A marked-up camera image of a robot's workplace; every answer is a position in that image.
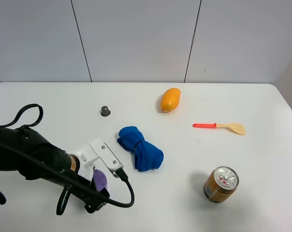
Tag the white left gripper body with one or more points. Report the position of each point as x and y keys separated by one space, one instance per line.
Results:
x=90 y=152

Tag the purple lidded jar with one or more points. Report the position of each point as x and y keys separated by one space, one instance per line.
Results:
x=100 y=180

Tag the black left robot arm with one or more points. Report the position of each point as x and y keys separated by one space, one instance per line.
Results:
x=26 y=151

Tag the blue bundled cloth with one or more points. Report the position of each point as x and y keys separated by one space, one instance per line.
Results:
x=146 y=155

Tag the orange yellow mango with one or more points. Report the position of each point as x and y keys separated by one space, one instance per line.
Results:
x=170 y=99

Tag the orange metal can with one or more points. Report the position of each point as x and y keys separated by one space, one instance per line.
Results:
x=221 y=184

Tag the spatula with orange handle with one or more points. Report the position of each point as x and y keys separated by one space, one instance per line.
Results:
x=232 y=127

